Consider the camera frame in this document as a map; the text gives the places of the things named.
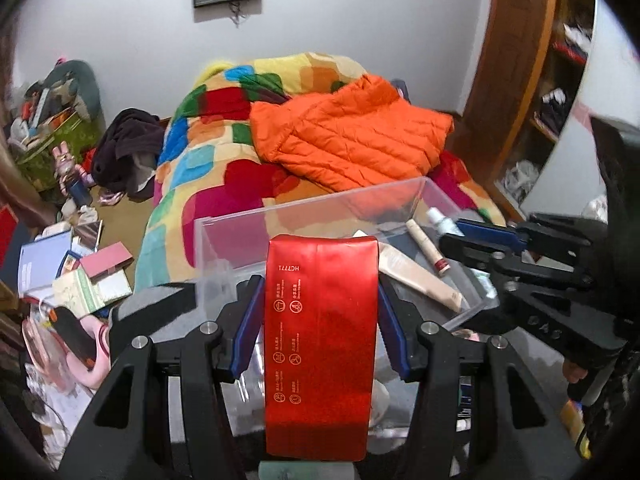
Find slim beige red tube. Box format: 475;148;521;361
406;219;450;276

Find beige cream tube grey cap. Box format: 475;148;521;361
378;242;463;313

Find red foil pouch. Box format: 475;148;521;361
264;235;378;462

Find white squeeze tube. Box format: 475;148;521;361
426;207;463;236

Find person right hand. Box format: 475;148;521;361
562;360;588;384

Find clear plastic storage box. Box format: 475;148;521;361
194;178;497;443

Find pink black hair dryer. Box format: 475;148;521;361
49;307;111;390

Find grey black blanket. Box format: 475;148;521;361
106;282;572;461

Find wooden wardrobe shelves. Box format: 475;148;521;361
452;0;596;220

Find orange puffer jacket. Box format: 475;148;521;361
250;75;454;192

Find pink small box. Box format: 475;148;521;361
80;242;134;278

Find blue white booklet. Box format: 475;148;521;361
17;240;70;297

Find red flat box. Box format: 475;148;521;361
0;205;18;266

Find colourful patchwork quilt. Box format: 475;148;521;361
134;52;504;289

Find pink bunny figure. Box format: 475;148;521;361
52;141;96;208

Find dark purple clothes pile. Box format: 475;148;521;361
91;108;165;202

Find green bag of clutter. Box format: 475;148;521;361
8;60;102;192

